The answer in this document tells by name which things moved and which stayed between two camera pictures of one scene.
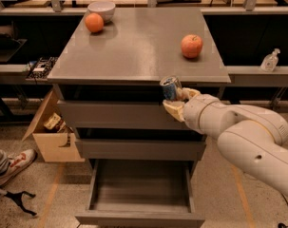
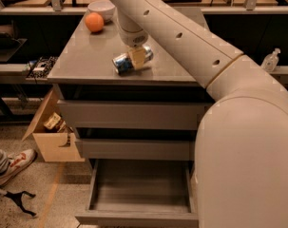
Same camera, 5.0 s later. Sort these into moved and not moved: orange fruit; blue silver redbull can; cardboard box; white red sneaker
Moved: blue silver redbull can
Not moved: orange fruit; white red sneaker; cardboard box
